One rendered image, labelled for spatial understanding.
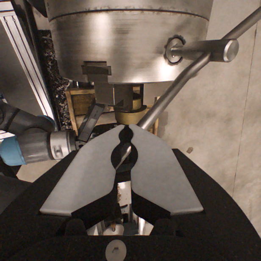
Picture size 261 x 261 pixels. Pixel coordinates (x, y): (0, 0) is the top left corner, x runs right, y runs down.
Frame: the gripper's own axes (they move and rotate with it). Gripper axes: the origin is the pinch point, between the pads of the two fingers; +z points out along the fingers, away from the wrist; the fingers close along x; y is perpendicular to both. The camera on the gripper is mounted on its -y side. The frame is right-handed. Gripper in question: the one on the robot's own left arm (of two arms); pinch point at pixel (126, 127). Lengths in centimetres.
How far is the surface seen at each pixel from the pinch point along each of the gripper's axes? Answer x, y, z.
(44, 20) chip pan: -40, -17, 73
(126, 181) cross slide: -3, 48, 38
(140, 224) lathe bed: 5, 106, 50
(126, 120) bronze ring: -1.4, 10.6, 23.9
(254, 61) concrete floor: 144, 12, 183
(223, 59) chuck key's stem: 10.0, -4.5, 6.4
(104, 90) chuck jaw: -4.3, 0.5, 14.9
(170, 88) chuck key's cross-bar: 4.3, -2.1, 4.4
